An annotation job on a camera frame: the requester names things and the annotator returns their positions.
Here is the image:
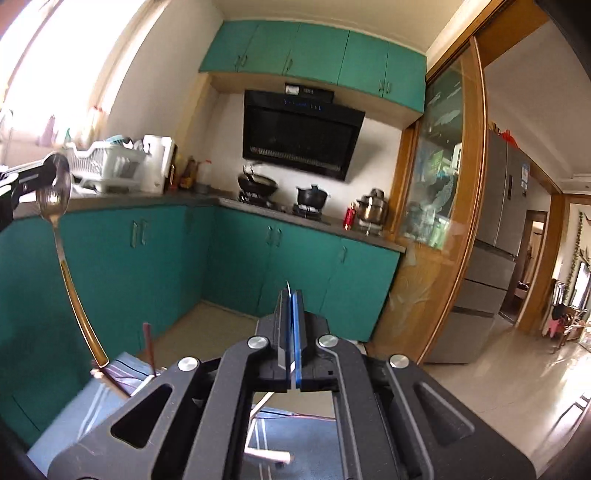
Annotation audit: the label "metal spoon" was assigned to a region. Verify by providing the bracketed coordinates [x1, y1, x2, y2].
[37, 152, 112, 370]
[285, 280, 295, 393]

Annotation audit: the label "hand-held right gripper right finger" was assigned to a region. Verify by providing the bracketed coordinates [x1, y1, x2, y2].
[292, 290, 536, 480]

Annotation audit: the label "black cooking pot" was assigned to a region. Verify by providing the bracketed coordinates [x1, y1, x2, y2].
[296, 184, 330, 212]

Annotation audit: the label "wooden chair with clothes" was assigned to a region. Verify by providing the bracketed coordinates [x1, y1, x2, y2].
[541, 277, 591, 354]

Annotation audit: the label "white plastic jug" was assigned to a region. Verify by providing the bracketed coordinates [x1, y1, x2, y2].
[196, 159, 213, 193]

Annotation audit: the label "silver refrigerator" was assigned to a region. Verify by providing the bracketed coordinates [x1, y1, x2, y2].
[425, 129, 533, 366]

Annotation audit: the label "blue striped tablecloth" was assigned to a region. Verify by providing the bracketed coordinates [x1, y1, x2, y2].
[28, 351, 345, 480]

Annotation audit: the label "black range hood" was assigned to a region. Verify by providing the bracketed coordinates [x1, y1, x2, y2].
[242, 83, 366, 182]

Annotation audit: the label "white dish rack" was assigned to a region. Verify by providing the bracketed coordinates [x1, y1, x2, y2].
[64, 137, 151, 193]

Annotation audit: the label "white chopstick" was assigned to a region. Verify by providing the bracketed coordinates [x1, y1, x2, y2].
[248, 391, 274, 419]

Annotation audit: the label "kitchen window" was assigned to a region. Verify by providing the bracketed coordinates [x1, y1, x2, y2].
[0, 0, 160, 144]

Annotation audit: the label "dark red chopstick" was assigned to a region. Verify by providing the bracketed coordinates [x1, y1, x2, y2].
[142, 322, 156, 376]

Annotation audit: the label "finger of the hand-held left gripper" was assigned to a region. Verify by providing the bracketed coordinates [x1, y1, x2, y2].
[0, 158, 59, 207]

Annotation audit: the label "green base cabinets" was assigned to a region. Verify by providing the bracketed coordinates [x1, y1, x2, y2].
[0, 203, 403, 446]

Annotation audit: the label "wood framed glass sliding door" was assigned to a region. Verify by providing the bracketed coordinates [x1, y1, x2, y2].
[369, 36, 491, 366]

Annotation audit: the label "steel pressure cooker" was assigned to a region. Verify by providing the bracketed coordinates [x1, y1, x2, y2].
[355, 188, 389, 230]

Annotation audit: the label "green wall cabinets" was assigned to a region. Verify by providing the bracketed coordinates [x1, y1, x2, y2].
[198, 20, 426, 114]

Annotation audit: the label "black wok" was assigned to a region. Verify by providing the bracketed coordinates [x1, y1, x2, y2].
[237, 163, 280, 198]

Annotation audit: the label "white countertop appliance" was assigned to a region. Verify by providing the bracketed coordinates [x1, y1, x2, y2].
[140, 134, 177, 195]

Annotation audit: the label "brown condiment bottle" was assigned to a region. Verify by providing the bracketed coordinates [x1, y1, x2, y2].
[178, 156, 197, 191]

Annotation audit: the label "gas stove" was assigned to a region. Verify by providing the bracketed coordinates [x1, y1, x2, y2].
[237, 194, 332, 225]

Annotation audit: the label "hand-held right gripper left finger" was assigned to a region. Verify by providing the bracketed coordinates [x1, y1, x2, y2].
[48, 290, 294, 480]

